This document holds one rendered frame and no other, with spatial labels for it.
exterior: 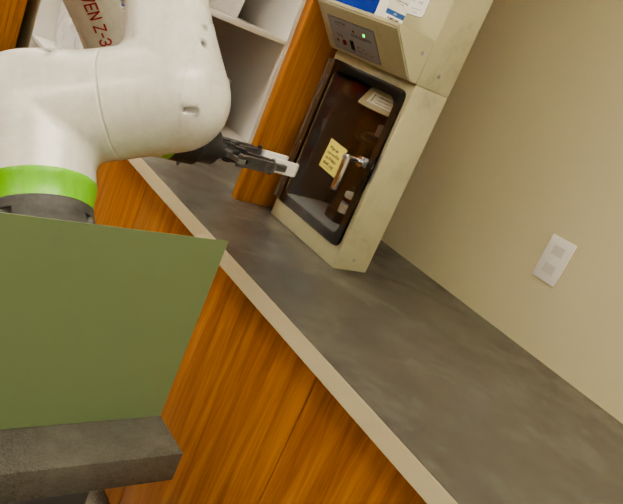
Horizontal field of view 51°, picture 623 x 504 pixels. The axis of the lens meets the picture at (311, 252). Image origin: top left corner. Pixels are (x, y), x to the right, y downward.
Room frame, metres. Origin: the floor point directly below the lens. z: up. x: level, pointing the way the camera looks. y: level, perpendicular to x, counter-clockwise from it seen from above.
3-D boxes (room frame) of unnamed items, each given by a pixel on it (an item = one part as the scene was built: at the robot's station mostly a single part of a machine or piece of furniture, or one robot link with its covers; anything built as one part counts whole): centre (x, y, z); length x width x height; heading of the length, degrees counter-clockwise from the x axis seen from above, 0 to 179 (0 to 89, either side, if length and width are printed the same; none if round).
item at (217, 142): (1.30, 0.26, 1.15); 0.09 x 0.08 x 0.07; 131
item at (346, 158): (1.53, 0.00, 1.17); 0.05 x 0.03 x 0.10; 131
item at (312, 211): (1.63, 0.05, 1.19); 0.30 x 0.01 x 0.40; 41
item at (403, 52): (1.60, 0.08, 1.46); 0.32 x 0.11 x 0.10; 42
